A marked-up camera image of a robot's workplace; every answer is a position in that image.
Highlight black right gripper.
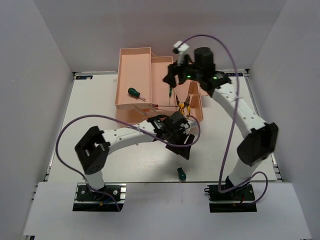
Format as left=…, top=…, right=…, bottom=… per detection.
left=163, top=53, right=203, bottom=89

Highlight left blue table sticker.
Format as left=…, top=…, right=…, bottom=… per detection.
left=75, top=75, right=93, bottom=80

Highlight black green precision screwdriver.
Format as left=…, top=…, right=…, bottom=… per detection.
left=168, top=86, right=173, bottom=106

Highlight pink plastic toolbox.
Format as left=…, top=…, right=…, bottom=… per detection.
left=115, top=47, right=206, bottom=124

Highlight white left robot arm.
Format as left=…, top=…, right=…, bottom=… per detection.
left=74, top=111, right=200, bottom=200

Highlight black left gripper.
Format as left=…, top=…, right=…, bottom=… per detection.
left=165, top=128, right=195, bottom=159

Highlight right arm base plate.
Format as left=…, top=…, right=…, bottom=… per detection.
left=204, top=184, right=257, bottom=213

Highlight stubby green screwdriver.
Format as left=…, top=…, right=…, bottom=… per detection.
left=177, top=167, right=187, bottom=182

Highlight black blue lock sticker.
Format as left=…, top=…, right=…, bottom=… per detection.
left=226, top=72, right=244, bottom=77

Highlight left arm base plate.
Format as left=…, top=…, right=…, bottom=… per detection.
left=72, top=183, right=127, bottom=212

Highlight yellow long nose pliers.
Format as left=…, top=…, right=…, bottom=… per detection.
left=184, top=94, right=191, bottom=118

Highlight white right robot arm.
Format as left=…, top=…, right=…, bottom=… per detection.
left=163, top=41, right=279, bottom=200

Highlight green orange handled screwdriver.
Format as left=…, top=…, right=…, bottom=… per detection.
left=127, top=87, right=146, bottom=101

